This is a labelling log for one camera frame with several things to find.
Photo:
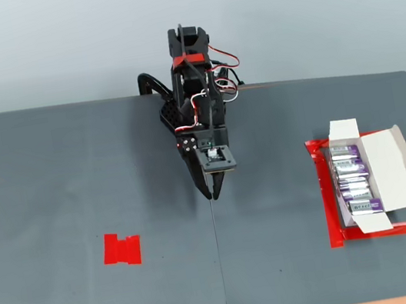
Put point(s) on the purple silver nine-volt battery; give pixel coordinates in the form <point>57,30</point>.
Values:
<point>345,152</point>
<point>352,170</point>
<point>343,162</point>
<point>366,206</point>
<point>357,194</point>
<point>352,184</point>

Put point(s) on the grey rubber mat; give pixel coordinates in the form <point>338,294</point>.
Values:
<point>282,205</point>
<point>55,176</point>

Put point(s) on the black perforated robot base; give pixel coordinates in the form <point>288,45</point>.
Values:
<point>168,117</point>

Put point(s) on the red tape band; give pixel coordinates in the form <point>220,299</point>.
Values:
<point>195,59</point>

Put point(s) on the black table clamp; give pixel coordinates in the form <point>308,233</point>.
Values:
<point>152,82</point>

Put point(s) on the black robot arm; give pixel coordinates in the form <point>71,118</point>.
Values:
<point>185,92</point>

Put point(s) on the red tape patch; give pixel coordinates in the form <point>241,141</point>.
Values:
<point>120,249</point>

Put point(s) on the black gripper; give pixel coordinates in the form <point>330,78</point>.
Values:
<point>189,147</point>

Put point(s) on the white cardboard box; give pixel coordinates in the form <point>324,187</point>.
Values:
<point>389,171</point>

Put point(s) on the black square wrist camera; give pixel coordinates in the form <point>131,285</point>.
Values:
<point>218,161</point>

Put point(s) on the red tape frame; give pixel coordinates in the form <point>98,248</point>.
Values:
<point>330,216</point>

